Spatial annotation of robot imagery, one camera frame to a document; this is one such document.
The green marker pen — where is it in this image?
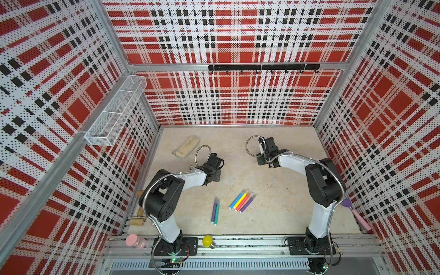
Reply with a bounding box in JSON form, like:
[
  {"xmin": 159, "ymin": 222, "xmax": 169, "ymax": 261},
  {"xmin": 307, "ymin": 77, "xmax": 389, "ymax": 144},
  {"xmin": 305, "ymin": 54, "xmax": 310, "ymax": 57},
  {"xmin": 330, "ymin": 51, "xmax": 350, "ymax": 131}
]
[{"xmin": 213, "ymin": 200, "xmax": 220, "ymax": 226}]

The purple marker in row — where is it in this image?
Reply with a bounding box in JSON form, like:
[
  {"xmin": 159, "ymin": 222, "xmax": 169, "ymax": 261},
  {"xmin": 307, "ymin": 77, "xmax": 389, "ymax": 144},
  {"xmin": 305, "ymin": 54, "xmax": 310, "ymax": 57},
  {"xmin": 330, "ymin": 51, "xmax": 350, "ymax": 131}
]
[{"xmin": 239, "ymin": 195, "xmax": 256, "ymax": 213}]

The wooden roller tool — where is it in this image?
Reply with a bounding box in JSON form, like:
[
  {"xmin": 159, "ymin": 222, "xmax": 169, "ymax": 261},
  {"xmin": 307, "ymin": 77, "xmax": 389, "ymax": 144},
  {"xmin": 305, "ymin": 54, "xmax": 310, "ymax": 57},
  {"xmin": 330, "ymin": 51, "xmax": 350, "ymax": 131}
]
[{"xmin": 128, "ymin": 190, "xmax": 146, "ymax": 226}]

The purple pink toy rake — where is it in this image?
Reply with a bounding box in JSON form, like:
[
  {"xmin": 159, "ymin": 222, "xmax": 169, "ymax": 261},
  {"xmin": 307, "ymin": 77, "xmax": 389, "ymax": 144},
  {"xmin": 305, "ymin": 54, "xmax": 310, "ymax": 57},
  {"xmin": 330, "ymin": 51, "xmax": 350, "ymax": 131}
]
[{"xmin": 342, "ymin": 197, "xmax": 372, "ymax": 231}]

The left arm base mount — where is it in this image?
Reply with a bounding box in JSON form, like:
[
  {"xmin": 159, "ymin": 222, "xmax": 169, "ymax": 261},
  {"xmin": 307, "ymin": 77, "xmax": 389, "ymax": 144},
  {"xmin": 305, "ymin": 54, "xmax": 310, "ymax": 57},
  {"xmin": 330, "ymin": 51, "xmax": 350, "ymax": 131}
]
[{"xmin": 154, "ymin": 237, "xmax": 198, "ymax": 256}]

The black hook rail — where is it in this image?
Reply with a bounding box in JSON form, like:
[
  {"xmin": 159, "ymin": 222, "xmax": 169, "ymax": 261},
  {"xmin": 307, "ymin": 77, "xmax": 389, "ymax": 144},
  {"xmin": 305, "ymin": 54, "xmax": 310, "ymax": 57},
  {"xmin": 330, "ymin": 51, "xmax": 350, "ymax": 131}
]
[{"xmin": 208, "ymin": 64, "xmax": 321, "ymax": 72}]

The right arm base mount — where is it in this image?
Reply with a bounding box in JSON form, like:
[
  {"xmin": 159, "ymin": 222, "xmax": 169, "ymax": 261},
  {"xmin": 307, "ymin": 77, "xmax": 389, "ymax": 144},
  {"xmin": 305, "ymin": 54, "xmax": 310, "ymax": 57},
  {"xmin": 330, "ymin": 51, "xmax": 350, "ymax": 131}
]
[{"xmin": 285, "ymin": 236, "xmax": 336, "ymax": 256}]

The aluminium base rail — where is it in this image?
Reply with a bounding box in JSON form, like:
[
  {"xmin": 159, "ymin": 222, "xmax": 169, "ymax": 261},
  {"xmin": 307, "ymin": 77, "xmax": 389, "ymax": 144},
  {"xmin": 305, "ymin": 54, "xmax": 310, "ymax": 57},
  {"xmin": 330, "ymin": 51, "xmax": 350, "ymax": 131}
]
[{"xmin": 97, "ymin": 234, "xmax": 392, "ymax": 275}]

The yellow marker pen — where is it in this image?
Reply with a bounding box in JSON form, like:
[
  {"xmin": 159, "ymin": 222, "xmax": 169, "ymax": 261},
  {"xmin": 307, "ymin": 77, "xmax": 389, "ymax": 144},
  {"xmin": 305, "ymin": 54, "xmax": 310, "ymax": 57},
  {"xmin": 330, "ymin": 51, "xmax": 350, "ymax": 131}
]
[{"xmin": 234, "ymin": 191, "xmax": 248, "ymax": 211}]

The purple marker beside green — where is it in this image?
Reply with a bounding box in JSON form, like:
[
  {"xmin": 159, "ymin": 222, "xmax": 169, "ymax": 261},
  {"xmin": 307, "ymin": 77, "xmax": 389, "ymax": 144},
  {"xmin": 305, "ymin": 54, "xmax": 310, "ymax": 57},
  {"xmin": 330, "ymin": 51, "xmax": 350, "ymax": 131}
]
[{"xmin": 211, "ymin": 198, "xmax": 218, "ymax": 223}]

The yellow light bulb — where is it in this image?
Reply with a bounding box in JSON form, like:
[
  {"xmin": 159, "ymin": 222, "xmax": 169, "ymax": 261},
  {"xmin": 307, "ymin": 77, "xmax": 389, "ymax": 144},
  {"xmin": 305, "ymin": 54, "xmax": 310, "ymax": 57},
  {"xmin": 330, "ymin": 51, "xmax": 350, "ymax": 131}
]
[{"xmin": 202, "ymin": 235, "xmax": 216, "ymax": 249}]

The pink small bottle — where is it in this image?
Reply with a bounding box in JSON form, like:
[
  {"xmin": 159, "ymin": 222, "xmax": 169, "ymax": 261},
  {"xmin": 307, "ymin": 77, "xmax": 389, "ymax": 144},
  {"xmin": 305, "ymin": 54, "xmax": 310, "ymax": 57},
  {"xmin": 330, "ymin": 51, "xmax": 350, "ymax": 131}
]
[{"xmin": 126, "ymin": 234, "xmax": 147, "ymax": 250}]

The white wire mesh basket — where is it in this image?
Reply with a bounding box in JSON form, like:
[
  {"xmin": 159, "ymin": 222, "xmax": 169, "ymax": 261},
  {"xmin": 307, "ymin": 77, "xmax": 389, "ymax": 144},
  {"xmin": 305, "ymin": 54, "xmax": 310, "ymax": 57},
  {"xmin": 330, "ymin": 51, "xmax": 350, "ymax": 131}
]
[{"xmin": 85, "ymin": 75, "xmax": 146, "ymax": 147}]

